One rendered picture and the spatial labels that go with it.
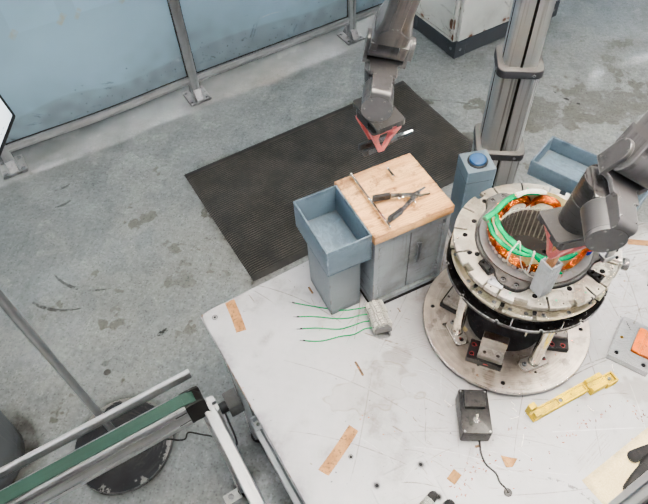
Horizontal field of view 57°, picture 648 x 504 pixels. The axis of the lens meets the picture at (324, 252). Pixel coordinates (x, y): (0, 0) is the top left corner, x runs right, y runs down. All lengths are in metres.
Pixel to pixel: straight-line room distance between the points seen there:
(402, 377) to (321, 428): 0.22
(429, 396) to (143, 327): 1.42
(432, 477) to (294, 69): 2.66
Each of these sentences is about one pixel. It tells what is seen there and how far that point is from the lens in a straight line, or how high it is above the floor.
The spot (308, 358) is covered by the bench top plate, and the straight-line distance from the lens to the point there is 1.43.
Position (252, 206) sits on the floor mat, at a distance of 2.78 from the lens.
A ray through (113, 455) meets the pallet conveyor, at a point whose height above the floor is 0.73.
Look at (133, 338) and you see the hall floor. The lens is 2.50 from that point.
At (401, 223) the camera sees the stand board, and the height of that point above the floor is 1.06.
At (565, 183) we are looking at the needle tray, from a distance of 1.47.
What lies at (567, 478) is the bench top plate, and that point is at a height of 0.78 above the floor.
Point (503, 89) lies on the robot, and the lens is 1.57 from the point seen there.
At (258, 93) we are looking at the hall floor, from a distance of 3.41.
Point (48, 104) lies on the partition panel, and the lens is 3.22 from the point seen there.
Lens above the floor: 2.05
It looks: 52 degrees down
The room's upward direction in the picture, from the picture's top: 4 degrees counter-clockwise
